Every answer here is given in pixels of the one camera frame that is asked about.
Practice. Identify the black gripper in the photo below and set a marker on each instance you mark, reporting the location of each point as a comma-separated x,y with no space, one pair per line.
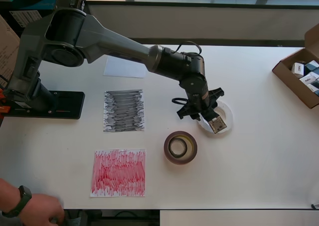
184,112

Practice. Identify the white tape roll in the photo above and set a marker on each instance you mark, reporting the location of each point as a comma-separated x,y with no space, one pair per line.
229,119

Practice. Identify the black tape roll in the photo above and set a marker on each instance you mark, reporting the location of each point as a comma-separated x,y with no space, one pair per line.
178,156

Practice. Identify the red tape roll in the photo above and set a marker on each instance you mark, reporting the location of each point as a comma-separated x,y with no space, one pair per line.
179,162

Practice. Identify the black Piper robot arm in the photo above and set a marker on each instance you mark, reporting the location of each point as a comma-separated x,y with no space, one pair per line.
112,41

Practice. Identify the person's left forearm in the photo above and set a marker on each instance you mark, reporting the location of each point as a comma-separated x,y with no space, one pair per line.
7,193

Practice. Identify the person's left hand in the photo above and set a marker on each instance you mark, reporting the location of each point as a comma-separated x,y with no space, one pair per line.
42,208

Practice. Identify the black scribbled paper sheet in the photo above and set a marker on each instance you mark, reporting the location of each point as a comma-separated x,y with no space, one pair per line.
124,111

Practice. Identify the plain white paper sheet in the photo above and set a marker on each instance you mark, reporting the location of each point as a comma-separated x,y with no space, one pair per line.
119,70

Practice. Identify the red scribbled paper sheet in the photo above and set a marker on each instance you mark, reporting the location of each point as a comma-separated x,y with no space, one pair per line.
117,173

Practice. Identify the open cardboard box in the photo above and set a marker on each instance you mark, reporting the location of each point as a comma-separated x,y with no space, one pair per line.
294,89

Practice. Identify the small white printed carton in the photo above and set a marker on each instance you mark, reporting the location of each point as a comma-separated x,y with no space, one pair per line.
307,79
314,89
298,69

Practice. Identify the small navy carton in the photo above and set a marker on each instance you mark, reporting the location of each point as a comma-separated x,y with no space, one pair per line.
311,66

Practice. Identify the dark green wristwatch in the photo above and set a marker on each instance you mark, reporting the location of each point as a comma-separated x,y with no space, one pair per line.
25,192

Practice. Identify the Huntkey cardboard box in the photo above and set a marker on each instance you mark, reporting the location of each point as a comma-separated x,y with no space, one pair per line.
7,49

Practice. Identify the black box white label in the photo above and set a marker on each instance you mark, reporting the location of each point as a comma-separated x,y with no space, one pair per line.
22,17

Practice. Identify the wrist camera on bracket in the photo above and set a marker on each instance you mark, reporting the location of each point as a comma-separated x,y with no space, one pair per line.
218,125

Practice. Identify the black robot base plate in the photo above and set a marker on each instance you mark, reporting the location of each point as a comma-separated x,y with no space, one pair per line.
69,106

